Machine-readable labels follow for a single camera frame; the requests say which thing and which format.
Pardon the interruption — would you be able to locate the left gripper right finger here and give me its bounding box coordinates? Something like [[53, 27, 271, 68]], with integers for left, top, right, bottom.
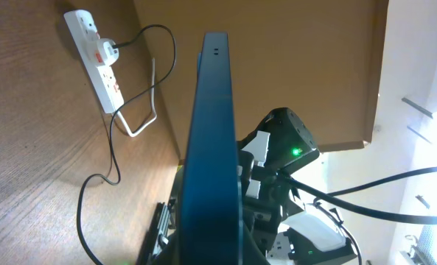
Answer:
[[242, 222, 269, 265]]

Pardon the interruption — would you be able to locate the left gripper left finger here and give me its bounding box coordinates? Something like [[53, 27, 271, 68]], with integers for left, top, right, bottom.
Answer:
[[136, 201, 176, 265]]

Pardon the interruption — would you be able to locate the blue Samsung smartphone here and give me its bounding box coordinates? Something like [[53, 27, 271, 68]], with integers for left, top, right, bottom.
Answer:
[[178, 32, 242, 265]]

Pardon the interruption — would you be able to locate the black USB charging cable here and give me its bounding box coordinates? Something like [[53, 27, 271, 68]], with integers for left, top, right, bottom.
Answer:
[[75, 24, 178, 265]]

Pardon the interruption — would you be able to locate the white power strip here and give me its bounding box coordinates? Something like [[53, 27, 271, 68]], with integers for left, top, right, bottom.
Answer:
[[63, 10, 124, 113]]

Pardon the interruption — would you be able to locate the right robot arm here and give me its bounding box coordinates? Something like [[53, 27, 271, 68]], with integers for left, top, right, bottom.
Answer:
[[237, 107, 363, 264]]

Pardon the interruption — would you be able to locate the white charger plug adapter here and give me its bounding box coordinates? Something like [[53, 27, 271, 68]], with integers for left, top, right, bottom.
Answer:
[[86, 38, 119, 67]]

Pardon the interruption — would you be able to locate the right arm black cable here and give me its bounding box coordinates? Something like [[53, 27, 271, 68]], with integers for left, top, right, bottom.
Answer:
[[276, 165, 437, 226]]

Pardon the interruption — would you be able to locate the white power strip cord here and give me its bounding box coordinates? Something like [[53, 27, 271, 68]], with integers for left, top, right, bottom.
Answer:
[[115, 57, 158, 138]]

